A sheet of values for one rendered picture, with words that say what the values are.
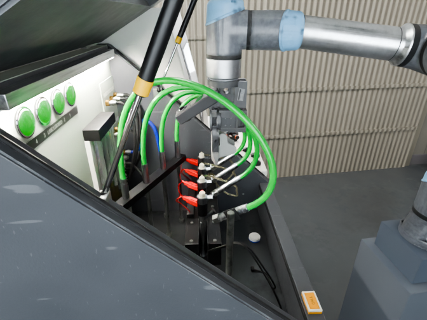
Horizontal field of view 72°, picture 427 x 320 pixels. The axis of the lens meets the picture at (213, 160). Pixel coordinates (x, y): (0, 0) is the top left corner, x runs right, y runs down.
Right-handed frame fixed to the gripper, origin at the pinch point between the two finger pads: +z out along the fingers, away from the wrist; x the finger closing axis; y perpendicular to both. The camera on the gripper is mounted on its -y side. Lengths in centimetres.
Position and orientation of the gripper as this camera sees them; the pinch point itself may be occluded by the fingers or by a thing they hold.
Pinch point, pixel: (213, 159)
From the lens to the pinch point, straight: 73.5
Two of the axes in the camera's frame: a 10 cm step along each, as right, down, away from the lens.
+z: 0.0, 8.9, 4.5
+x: -0.4, -4.5, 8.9
